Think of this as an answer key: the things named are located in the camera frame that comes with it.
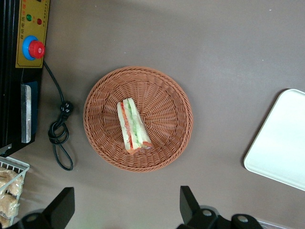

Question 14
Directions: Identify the white rectangular plastic tray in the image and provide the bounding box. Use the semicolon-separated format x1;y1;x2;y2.
243;88;305;192

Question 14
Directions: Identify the triangle sandwich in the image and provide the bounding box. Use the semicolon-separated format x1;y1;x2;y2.
116;97;153;155

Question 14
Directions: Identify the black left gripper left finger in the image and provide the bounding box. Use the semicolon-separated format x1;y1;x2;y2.
14;187;75;229

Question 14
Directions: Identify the red emergency stop button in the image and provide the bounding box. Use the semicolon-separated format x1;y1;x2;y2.
22;35;46;61

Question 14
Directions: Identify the black power cable with plug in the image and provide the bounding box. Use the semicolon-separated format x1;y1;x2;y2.
42;60;74;171

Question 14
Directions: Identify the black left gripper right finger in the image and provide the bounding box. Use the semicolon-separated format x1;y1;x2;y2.
176;186;263;229

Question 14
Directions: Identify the round brown wicker basket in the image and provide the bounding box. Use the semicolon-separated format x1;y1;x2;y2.
82;66;194;173

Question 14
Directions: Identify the wrapped brown bread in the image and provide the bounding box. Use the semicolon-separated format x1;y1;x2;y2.
0;215;11;229
0;167;25;194
0;193;20;219

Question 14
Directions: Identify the clear plastic container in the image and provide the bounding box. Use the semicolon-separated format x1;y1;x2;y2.
257;220;282;229

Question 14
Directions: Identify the black machine with yellow panel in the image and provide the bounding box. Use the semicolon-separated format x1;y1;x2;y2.
0;0;51;157

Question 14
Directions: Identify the white wire basket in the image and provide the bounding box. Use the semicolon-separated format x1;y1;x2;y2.
0;156;31;227

